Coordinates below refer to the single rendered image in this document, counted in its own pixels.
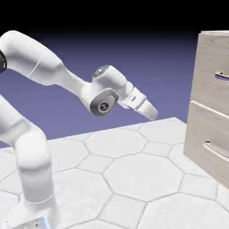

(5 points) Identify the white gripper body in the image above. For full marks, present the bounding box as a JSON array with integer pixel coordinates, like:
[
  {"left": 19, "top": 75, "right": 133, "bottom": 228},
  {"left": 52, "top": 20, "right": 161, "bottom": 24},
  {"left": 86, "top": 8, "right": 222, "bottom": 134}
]
[{"left": 137, "top": 98, "right": 159, "bottom": 121}]

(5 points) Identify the light wood drawer front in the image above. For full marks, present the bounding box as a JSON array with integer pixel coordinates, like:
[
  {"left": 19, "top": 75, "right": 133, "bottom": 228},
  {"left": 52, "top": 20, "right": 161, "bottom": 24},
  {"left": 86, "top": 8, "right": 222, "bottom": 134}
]
[
  {"left": 183, "top": 100, "right": 229, "bottom": 190},
  {"left": 189, "top": 32, "right": 229, "bottom": 115}
]

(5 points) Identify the light wood cabinet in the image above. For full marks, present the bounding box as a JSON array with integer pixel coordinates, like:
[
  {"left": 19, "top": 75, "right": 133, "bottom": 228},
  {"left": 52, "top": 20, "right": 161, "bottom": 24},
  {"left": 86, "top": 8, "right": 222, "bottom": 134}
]
[{"left": 183, "top": 30, "right": 229, "bottom": 191}]

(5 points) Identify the curved silver drawer handle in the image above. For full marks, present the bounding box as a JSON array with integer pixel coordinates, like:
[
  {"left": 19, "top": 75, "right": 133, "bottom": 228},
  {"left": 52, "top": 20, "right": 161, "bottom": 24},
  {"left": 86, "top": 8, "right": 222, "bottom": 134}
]
[
  {"left": 214, "top": 72, "right": 229, "bottom": 80},
  {"left": 203, "top": 140, "right": 229, "bottom": 158}
]

